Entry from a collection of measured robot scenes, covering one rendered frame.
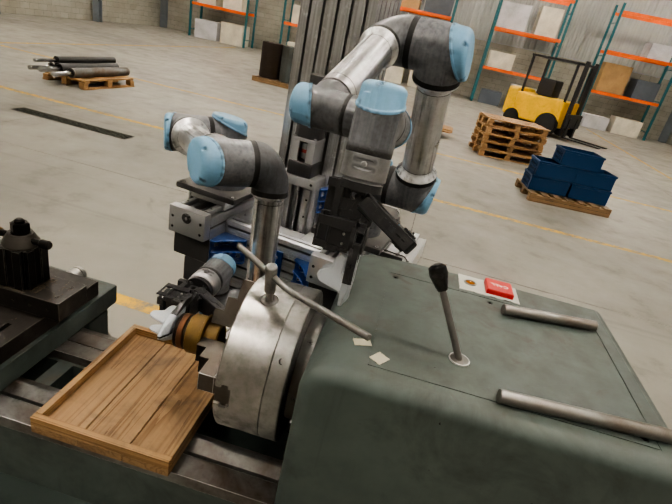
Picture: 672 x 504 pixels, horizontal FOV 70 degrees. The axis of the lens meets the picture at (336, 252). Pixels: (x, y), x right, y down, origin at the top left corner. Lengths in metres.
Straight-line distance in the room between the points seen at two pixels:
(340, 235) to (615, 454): 0.51
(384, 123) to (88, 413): 0.86
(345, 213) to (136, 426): 0.66
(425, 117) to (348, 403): 0.76
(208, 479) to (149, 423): 0.18
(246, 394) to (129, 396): 0.39
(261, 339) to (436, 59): 0.72
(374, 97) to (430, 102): 0.50
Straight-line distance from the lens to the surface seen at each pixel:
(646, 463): 0.86
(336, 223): 0.76
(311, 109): 0.88
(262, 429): 0.95
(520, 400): 0.80
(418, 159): 1.32
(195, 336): 1.03
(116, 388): 1.24
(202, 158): 1.16
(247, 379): 0.89
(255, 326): 0.89
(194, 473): 1.09
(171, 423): 1.15
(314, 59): 1.65
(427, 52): 1.17
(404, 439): 0.79
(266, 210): 1.25
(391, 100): 0.75
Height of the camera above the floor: 1.72
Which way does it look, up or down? 25 degrees down
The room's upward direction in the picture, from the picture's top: 12 degrees clockwise
